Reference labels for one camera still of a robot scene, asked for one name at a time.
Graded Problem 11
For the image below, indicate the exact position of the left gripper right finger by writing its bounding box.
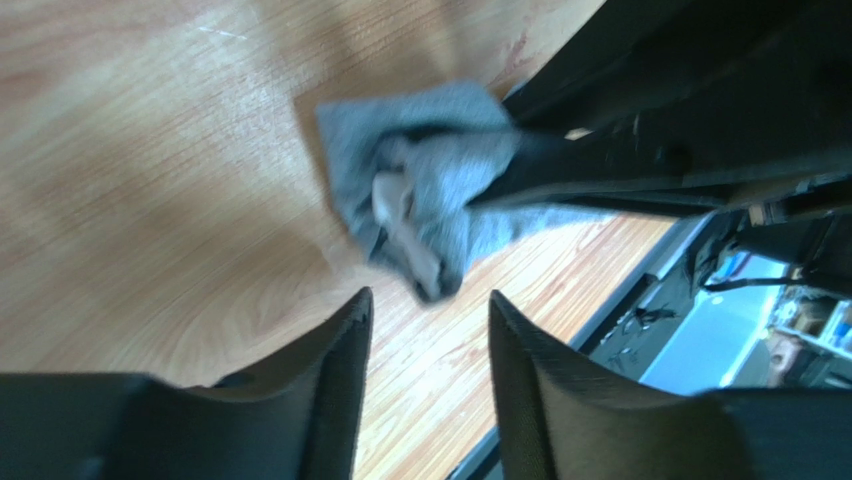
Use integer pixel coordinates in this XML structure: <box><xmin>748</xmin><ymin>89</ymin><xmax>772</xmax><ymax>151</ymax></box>
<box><xmin>488</xmin><ymin>292</ymin><xmax>851</xmax><ymax>479</ymax></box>

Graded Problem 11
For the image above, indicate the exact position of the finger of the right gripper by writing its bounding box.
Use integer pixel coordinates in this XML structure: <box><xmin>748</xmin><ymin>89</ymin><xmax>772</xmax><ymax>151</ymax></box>
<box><xmin>470</xmin><ymin>123</ymin><xmax>851</xmax><ymax>219</ymax></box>

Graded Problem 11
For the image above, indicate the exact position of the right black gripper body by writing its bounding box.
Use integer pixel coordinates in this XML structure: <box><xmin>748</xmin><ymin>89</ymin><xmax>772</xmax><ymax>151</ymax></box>
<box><xmin>503</xmin><ymin>1</ymin><xmax>822</xmax><ymax>133</ymax></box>

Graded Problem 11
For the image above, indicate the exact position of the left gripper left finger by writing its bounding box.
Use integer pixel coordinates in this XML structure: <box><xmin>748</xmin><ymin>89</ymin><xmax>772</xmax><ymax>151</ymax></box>
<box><xmin>1</xmin><ymin>288</ymin><xmax>373</xmax><ymax>479</ymax></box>

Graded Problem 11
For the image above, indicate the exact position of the grey white underwear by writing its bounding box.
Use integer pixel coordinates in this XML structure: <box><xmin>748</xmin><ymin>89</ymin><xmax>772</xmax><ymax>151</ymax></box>
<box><xmin>315</xmin><ymin>81</ymin><xmax>605</xmax><ymax>304</ymax></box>

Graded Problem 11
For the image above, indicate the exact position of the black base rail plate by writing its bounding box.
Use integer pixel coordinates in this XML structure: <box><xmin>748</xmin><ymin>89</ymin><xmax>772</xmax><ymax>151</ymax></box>
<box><xmin>454</xmin><ymin>214</ymin><xmax>851</xmax><ymax>479</ymax></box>

